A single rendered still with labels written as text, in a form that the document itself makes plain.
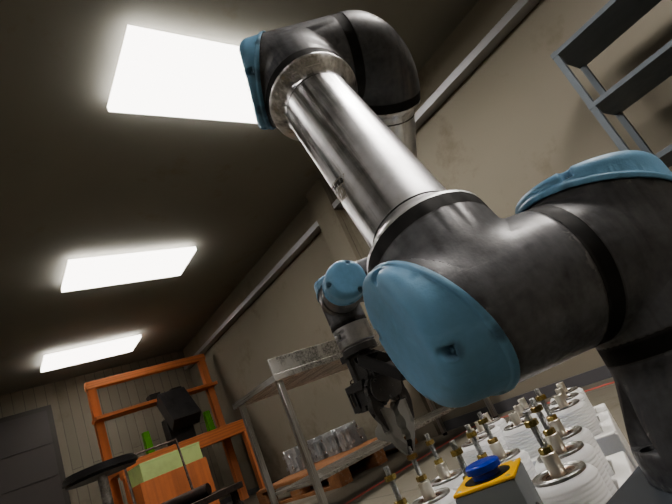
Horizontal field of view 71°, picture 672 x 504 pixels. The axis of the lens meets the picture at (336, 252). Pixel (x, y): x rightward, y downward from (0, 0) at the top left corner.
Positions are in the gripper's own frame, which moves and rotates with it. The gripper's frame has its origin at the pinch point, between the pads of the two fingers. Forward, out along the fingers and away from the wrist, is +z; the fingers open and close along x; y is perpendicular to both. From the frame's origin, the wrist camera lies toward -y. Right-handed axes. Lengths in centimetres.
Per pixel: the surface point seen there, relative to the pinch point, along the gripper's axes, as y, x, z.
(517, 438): 10.0, -38.9, 11.5
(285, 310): 417, -236, -155
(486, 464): -32.1, 16.8, 1.7
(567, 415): -1.0, -45.3, 10.7
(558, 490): -27.8, 2.8, 9.9
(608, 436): -7.4, -45.5, 16.9
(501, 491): -33.6, 18.0, 4.1
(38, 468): 758, 26, -117
